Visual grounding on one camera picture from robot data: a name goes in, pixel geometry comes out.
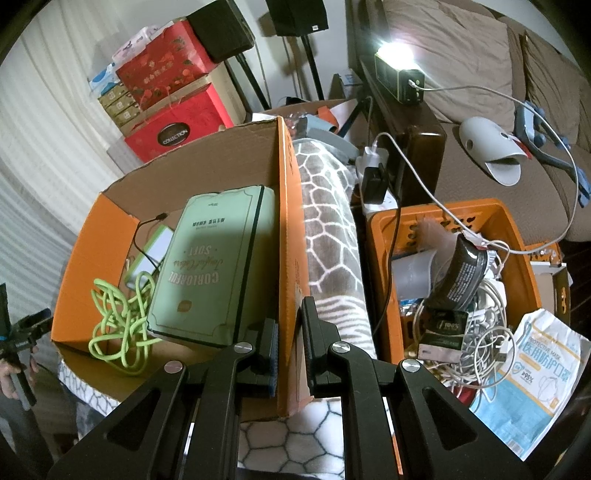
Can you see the white curved plastic device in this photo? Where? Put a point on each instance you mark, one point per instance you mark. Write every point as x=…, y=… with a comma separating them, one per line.
x=489, y=147

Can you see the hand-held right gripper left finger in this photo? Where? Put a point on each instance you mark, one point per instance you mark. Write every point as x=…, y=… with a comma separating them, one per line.
x=272, y=364

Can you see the red chocolate gift bag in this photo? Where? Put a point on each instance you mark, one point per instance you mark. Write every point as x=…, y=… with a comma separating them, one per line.
x=184, y=134

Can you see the orange plastic basket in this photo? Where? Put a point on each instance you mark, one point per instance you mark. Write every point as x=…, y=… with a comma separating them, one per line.
x=508, y=219

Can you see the portable lamp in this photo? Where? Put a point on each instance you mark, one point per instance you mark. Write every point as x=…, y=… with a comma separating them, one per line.
x=399, y=76

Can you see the black speaker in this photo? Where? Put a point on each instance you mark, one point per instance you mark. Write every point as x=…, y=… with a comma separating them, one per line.
x=295, y=16
x=219, y=30

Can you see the white cardboard box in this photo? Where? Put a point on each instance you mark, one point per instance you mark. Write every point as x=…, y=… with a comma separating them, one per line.
x=549, y=286

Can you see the translucent plastic cup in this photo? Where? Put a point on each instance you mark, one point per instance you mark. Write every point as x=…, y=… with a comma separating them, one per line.
x=413, y=274

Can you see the tan flat box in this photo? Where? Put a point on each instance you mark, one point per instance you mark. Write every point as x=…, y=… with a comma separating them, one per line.
x=121, y=109
x=114, y=95
x=127, y=122

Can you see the black speaker stand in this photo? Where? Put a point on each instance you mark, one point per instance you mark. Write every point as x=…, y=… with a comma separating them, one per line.
x=251, y=83
x=311, y=69

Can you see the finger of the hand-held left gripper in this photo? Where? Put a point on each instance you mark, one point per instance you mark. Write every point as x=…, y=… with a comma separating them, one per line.
x=40, y=323

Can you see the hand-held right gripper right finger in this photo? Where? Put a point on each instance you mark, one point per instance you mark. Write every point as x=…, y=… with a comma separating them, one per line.
x=310, y=344

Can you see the white blue mask packet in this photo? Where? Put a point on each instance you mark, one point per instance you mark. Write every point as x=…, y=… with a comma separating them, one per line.
x=531, y=374

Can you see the brown sofa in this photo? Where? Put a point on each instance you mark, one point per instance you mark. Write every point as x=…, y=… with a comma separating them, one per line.
x=461, y=55

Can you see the blue grey massager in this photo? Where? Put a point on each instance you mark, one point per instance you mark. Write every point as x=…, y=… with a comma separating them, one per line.
x=538, y=122

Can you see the white green power bank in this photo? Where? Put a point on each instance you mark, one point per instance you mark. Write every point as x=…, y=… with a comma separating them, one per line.
x=152, y=251

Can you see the small black box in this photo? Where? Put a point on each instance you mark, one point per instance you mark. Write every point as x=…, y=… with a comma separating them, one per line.
x=443, y=330

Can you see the white curtain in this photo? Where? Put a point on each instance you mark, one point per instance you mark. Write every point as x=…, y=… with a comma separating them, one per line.
x=51, y=115

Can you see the red floral gift bag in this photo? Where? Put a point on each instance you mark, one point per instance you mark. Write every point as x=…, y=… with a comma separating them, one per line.
x=161, y=64

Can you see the pink tissue pack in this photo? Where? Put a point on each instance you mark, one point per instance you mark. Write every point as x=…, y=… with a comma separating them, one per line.
x=134, y=44

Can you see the orange cardboard box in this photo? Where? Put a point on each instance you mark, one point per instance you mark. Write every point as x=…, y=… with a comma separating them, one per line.
x=288, y=230

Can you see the pale green gift box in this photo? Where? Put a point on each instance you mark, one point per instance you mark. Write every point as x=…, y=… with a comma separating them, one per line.
x=207, y=277

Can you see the dark foil packet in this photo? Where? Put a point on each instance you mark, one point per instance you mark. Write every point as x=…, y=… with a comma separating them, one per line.
x=457, y=277

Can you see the person's left hand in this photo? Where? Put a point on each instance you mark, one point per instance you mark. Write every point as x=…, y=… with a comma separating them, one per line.
x=7, y=382

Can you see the black power adapter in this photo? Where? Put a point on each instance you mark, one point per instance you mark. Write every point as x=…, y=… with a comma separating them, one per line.
x=375, y=184

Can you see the blue tissue pack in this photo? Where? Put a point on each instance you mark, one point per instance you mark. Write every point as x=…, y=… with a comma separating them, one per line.
x=104, y=78

